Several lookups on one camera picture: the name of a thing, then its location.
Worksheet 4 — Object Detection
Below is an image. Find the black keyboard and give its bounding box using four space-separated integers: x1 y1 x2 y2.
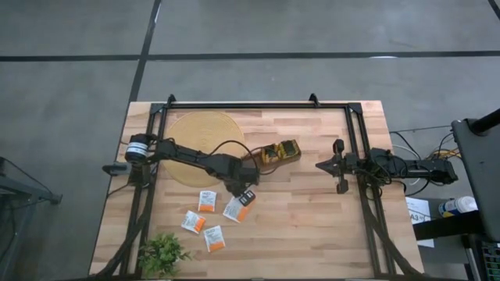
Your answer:
479 238 500 281

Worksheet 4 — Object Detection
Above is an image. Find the black shelf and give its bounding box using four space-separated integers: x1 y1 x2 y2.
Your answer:
412 209 486 241

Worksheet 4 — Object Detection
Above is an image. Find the yellow cable bundle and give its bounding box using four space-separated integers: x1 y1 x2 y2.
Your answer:
427 147 462 161

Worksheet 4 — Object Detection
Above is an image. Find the black aluminium rig frame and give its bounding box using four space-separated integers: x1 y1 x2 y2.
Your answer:
90 92 427 280

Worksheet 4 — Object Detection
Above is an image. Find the wooden tea organizer box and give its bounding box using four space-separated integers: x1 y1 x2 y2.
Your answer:
241 139 303 167

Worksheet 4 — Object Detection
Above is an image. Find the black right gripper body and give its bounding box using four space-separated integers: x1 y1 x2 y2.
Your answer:
331 139 359 195

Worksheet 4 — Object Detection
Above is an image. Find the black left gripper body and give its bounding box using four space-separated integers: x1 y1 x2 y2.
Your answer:
214 155 261 207

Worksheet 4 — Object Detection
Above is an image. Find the wipes canister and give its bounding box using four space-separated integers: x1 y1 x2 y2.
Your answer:
437 195 479 219

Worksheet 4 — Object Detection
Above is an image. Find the white paper sheet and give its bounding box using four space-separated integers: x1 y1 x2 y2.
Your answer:
405 196 436 249

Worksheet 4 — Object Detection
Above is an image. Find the orange tea packet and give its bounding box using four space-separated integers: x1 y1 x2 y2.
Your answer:
180 209 207 235
221 194 258 224
202 225 227 254
197 190 218 213

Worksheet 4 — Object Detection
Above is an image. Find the round woven placemat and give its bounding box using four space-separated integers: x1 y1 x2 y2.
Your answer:
161 110 246 189

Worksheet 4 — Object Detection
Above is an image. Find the grey table bracket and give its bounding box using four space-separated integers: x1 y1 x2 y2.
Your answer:
102 162 133 177

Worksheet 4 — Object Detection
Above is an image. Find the green yellow tea packet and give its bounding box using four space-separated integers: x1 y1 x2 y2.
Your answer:
278 139 300 160

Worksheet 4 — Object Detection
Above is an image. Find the black stand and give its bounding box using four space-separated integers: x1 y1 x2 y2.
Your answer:
0 155 64 281

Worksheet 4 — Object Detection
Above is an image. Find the dark grey cart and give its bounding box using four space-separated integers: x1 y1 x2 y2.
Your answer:
451 108 500 243

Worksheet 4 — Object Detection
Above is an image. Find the small green table plant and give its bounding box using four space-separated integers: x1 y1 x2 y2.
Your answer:
136 232 194 279

